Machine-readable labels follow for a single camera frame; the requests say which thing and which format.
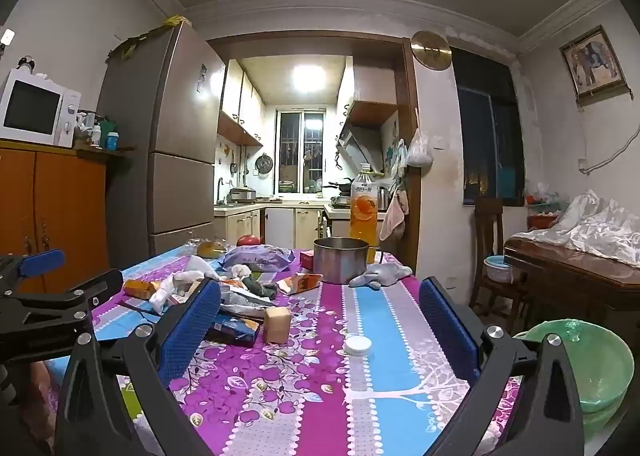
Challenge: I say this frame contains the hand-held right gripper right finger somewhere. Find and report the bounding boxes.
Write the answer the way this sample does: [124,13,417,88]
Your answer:
[419,277,586,456]

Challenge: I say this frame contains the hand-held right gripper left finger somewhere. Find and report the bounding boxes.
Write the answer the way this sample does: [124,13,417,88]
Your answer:
[55,277,223,456]

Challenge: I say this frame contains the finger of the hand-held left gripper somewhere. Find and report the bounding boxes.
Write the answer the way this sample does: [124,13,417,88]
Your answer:
[0,268,124,372]
[0,249,67,297]

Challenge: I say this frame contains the orange white packet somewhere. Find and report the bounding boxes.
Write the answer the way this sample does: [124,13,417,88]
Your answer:
[123,279,163,301]
[276,272,324,295]

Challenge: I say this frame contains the beige block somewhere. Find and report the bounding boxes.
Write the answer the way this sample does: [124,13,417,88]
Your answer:
[263,307,292,344]

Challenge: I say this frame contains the green lined trash bin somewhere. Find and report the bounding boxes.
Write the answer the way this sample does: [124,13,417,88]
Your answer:
[512,318,636,442]

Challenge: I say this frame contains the blue packet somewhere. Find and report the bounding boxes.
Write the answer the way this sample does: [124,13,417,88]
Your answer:
[207,313,261,348]

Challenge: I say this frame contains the silver foil packet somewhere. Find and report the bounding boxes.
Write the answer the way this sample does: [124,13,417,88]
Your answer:
[219,286,273,319]

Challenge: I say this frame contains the orange wooden cabinet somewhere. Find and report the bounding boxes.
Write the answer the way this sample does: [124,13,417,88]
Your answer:
[0,141,136,294]

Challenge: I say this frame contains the purple floral tablecloth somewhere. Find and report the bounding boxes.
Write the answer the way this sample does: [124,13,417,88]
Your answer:
[45,246,531,456]

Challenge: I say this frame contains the dark green wrapper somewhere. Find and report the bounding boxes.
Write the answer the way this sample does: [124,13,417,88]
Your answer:
[235,275,279,300]

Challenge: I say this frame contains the light blue basin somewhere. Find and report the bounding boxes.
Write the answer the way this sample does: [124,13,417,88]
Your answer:
[484,256,516,284]

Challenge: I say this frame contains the grey cloth glove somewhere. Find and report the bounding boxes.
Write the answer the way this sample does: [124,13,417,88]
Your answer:
[348,263,414,289]

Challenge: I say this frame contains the white bottle cap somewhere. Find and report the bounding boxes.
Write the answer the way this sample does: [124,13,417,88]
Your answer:
[343,335,373,357]

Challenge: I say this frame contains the purple plastic bag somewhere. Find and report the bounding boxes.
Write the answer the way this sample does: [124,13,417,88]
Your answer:
[218,244,297,274]

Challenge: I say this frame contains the dark wooden chair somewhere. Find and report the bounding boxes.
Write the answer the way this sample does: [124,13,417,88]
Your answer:
[470,197,531,321]

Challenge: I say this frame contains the pink hanging towel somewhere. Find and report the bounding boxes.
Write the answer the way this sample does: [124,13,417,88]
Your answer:
[379,191,410,241]

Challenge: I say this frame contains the steel pot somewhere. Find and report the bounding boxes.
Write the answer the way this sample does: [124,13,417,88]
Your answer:
[313,237,382,285]

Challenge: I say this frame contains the dark wooden dining table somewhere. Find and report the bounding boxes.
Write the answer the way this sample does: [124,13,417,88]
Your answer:
[502,231,640,337]

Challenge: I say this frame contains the cream kitchen counter cabinets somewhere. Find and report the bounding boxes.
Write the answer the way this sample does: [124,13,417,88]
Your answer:
[214,203,326,249]

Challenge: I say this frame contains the orange juice bottle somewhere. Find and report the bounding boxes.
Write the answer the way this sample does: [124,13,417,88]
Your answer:
[349,163,379,265]

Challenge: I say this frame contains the white microwave oven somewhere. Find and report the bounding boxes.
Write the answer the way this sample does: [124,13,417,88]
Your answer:
[0,68,82,147]

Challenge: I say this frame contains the hanging clear plastic bag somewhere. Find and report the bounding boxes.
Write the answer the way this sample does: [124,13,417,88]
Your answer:
[406,128,435,169]

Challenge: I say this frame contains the white plastic sheet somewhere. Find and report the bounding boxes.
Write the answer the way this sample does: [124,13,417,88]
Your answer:
[515,190,640,267]

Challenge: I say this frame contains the grey refrigerator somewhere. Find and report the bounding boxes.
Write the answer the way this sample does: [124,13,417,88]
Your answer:
[95,20,227,271]

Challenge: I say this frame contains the dark window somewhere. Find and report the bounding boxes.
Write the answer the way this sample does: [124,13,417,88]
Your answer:
[452,48,526,207]

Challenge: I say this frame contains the steel range hood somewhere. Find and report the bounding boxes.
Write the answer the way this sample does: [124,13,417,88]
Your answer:
[335,126,386,171]

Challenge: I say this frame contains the barred kitchen window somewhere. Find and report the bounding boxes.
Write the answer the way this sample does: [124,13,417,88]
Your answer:
[275,110,328,194]

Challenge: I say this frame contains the yellow green plastic bag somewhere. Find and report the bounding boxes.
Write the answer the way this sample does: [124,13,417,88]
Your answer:
[106,14,193,60]

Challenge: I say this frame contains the kitchen ceiling light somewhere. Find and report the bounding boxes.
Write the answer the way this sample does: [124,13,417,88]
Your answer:
[291,64,326,92]

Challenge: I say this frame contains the framed elephant picture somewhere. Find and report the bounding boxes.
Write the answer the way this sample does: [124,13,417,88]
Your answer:
[559,26,633,104]

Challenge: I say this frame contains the cream kitchen wall cabinets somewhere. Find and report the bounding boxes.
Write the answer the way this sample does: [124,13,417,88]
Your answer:
[217,58,264,147]

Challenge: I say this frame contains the white wall cable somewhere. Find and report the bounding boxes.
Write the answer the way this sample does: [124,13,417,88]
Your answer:
[577,121,640,174]

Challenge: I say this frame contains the gold round wall plate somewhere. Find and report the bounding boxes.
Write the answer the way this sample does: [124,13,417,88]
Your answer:
[410,30,453,70]

